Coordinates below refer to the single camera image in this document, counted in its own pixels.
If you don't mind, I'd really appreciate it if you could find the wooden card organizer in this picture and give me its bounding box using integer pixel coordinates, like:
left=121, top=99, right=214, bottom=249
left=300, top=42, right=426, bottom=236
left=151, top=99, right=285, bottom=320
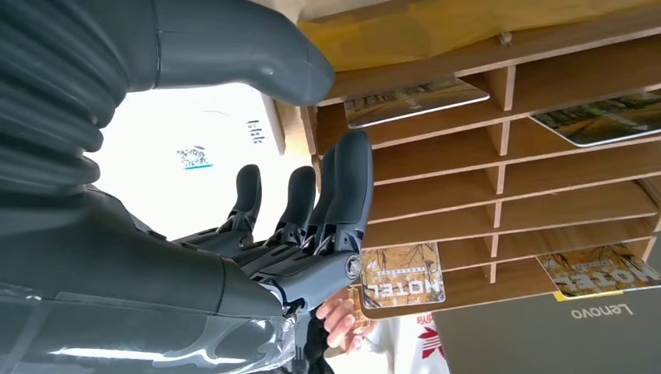
left=296, top=0, right=661, bottom=321

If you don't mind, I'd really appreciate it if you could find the white flat device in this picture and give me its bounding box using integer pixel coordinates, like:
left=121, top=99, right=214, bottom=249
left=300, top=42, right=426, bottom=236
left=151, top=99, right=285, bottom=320
left=87, top=85, right=285, bottom=241

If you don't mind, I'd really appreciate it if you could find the grey laptop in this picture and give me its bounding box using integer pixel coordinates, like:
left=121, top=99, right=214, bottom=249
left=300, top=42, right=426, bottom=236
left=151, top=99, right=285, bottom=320
left=433, top=286, right=661, bottom=374

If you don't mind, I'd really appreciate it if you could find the person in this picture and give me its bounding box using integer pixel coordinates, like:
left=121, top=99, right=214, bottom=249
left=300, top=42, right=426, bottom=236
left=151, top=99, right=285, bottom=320
left=316, top=286, right=451, bottom=374

